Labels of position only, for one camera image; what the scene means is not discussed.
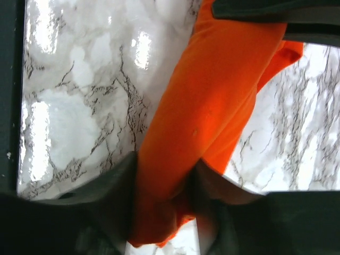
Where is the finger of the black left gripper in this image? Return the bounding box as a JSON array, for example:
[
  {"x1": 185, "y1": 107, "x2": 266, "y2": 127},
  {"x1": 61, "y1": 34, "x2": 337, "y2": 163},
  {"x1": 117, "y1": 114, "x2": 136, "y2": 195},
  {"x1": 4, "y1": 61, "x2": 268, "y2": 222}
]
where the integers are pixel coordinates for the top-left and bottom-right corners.
[
  {"x1": 283, "y1": 23, "x2": 340, "y2": 47},
  {"x1": 212, "y1": 1, "x2": 339, "y2": 24}
]

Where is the orange t shirt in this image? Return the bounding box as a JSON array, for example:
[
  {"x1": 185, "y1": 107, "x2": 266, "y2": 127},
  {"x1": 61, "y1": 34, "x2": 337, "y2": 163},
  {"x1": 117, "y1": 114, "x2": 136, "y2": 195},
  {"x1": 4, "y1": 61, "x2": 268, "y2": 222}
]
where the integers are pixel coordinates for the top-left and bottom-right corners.
[{"x1": 129, "y1": 1, "x2": 303, "y2": 247}]

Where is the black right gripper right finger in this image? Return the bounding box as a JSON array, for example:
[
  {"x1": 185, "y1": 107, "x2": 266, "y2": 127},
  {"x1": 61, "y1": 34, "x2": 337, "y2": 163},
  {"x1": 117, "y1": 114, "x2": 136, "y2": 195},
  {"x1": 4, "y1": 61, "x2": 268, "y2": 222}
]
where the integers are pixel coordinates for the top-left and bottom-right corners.
[{"x1": 190, "y1": 161, "x2": 339, "y2": 254}]

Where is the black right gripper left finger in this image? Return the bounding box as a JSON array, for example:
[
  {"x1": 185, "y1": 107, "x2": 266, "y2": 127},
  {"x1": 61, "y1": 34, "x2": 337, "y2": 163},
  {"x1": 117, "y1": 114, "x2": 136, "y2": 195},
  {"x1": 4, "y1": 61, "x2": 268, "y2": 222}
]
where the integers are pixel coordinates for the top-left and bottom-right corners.
[{"x1": 1, "y1": 152, "x2": 137, "y2": 254}]

